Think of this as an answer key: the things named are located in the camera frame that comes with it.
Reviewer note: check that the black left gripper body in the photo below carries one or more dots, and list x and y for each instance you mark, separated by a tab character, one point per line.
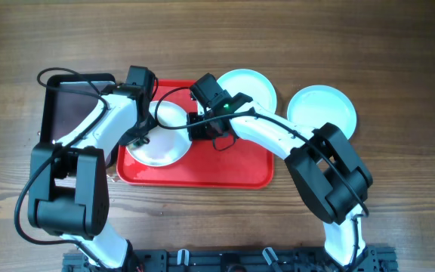
139	130

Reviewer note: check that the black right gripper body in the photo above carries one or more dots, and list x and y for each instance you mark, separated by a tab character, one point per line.
203	131

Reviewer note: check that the pale green plate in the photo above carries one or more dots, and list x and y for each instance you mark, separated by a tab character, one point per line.
165	146

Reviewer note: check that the red plastic tray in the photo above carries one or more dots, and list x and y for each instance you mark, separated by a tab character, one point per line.
227	164

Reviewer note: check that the pale blue plate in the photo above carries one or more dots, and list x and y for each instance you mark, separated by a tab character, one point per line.
251	83

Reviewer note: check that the white plate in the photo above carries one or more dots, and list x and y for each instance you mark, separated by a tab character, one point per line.
316	105

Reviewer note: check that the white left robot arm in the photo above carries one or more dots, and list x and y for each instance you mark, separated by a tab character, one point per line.
67	191

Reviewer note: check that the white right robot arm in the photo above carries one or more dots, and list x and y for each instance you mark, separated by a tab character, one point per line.
328	173

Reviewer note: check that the black water tray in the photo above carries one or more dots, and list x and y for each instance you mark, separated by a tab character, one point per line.
62	111

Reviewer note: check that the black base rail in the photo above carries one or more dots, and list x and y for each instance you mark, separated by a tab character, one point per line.
300	259

